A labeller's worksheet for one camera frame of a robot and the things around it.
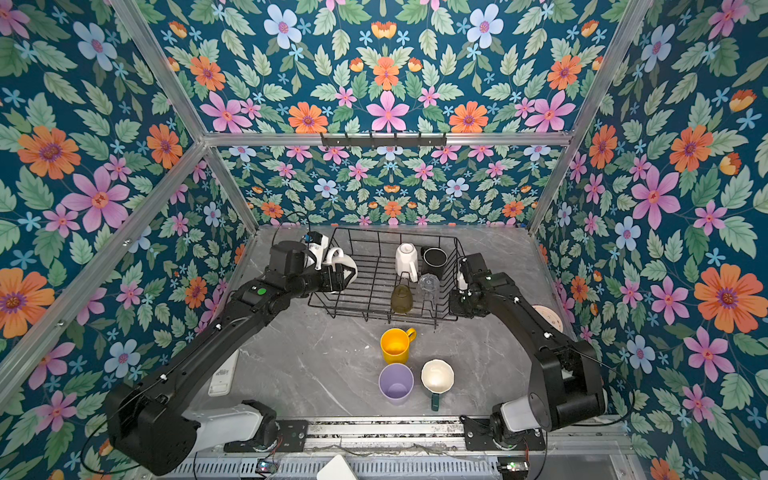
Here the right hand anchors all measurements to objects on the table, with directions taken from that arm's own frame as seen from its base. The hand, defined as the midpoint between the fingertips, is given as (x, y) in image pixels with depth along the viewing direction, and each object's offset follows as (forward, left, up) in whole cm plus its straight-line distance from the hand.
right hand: (455, 306), depth 87 cm
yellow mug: (-8, +18, -9) cm, 22 cm away
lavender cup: (-18, +17, -9) cm, 27 cm away
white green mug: (-17, +6, -8) cm, 20 cm away
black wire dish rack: (+16, +17, -6) cm, 24 cm away
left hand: (+3, +29, +18) cm, 34 cm away
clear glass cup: (+7, +7, 0) cm, 10 cm away
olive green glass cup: (+4, +16, -2) cm, 17 cm away
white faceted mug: (+16, +14, +2) cm, 22 cm away
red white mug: (+4, +32, +19) cm, 37 cm away
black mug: (+16, +6, +2) cm, 17 cm away
